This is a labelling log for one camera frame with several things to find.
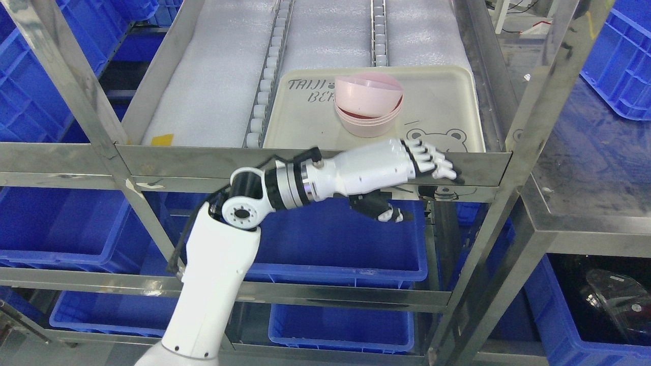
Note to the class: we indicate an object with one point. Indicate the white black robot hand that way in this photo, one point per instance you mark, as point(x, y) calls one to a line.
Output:
point(359, 175)

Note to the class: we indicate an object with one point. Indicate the stack of pink bowls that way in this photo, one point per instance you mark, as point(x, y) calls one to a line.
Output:
point(368, 119)

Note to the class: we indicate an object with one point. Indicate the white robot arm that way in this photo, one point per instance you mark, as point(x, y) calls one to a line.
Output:
point(220, 250)

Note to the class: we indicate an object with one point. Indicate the cream bear tray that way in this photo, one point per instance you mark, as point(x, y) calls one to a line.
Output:
point(439, 106)

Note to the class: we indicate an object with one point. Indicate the pink bowl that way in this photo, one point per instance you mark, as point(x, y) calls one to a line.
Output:
point(366, 97)

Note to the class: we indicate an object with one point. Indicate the black helmet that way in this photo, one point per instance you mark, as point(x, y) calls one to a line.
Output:
point(621, 300)

